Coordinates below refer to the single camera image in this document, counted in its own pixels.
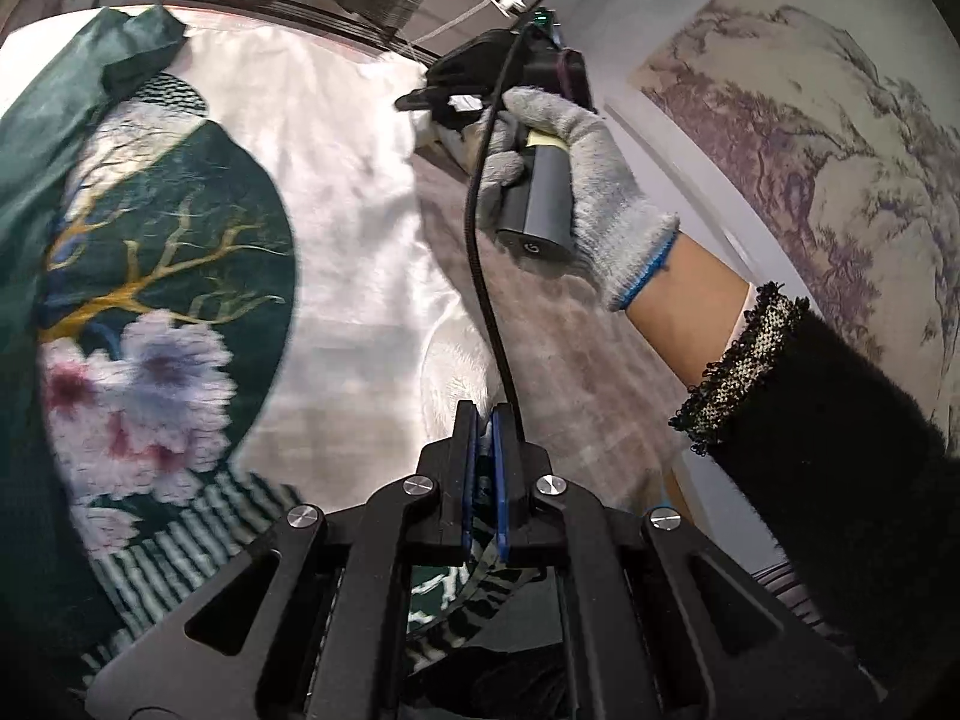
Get person's right hand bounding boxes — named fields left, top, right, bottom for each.
left=476, top=86, right=681, bottom=312

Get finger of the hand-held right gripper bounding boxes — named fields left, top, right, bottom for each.
left=394, top=85, right=453, bottom=115

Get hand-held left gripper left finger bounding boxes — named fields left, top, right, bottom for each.
left=85, top=401, right=481, bottom=720

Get black metal clothes rack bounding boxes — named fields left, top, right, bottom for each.
left=60, top=0, right=451, bottom=65

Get white lamp cord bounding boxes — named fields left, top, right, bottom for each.
left=407, top=4, right=505, bottom=55

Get landscape wall mural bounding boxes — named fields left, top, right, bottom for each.
left=630, top=0, right=960, bottom=458

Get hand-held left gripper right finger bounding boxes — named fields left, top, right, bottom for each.
left=491, top=401, right=880, bottom=720

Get white green floral printed garment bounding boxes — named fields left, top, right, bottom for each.
left=0, top=4, right=541, bottom=698

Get striped grey trousers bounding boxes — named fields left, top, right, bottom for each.
left=750, top=561, right=830, bottom=635

